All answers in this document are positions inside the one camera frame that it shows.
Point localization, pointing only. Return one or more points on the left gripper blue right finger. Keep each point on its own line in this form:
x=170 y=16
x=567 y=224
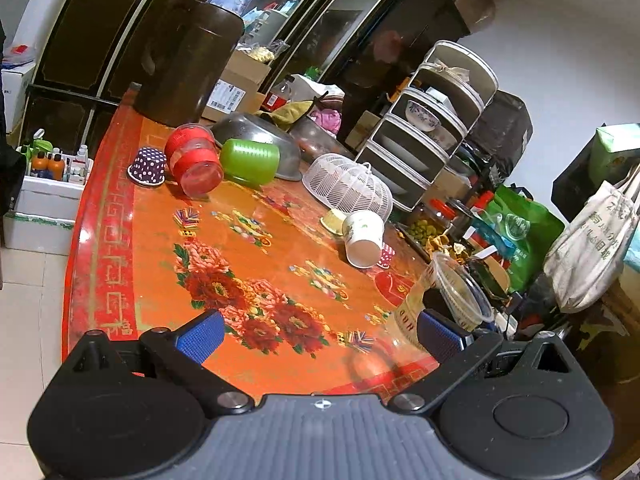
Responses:
x=441 y=337

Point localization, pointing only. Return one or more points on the dark wooden cabinet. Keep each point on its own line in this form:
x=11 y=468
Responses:
x=92 y=52

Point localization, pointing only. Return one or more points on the cardboard box with label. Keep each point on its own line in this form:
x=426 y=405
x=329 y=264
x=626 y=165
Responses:
x=237 y=89

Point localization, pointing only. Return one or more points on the white box by fridge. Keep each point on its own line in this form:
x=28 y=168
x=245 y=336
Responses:
x=17 y=70

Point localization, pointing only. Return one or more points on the white floral paper cup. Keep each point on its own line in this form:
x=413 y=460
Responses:
x=363 y=233

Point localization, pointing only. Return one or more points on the steel basin with cloths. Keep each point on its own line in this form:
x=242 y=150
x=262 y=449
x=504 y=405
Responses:
x=313 y=141

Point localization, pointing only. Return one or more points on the yellow cupcake liner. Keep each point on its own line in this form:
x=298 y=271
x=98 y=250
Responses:
x=333 y=221

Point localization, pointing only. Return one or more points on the dried orange peels tray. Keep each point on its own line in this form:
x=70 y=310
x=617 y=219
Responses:
x=489 y=274

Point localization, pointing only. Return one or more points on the white mesh food cover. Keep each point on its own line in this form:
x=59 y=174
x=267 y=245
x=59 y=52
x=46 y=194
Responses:
x=340 y=183

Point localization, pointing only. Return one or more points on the white tiered dish rack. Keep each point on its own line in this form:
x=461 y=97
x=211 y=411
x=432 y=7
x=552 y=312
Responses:
x=416 y=138

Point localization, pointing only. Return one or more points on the glass jar with red lid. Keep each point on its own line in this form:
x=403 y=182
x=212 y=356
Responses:
x=430 y=222

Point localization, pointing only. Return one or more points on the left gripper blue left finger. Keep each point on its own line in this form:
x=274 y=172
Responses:
x=199 y=338

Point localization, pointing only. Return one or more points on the green shopping bag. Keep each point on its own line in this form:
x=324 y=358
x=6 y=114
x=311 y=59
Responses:
x=528 y=226

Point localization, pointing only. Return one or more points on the purple polka dot cupcake liner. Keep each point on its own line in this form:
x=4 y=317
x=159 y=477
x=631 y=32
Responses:
x=148 y=167

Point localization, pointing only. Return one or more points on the steel colander bowl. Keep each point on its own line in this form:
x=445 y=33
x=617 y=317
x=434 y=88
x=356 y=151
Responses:
x=248 y=127

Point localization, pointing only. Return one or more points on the red label drink bottle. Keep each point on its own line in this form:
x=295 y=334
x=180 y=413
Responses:
x=279 y=95

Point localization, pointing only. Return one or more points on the clear plastic cup with ribbon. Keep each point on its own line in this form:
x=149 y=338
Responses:
x=446 y=287

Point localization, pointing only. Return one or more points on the red clear plastic cup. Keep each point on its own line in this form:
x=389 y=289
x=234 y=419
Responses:
x=192 y=159

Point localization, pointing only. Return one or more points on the brown plastic pitcher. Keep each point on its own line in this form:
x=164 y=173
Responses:
x=192 y=43

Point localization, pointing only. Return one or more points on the red polka dot cupcake liner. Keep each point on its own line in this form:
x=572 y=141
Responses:
x=386 y=257

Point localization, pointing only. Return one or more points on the beige canvas tote bag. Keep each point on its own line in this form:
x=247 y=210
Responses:
x=588 y=256

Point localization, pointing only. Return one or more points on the white foam box with bottles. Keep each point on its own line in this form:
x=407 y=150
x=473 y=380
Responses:
x=42 y=218

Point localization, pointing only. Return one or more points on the green plastic cup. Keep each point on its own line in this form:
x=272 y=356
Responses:
x=249 y=161

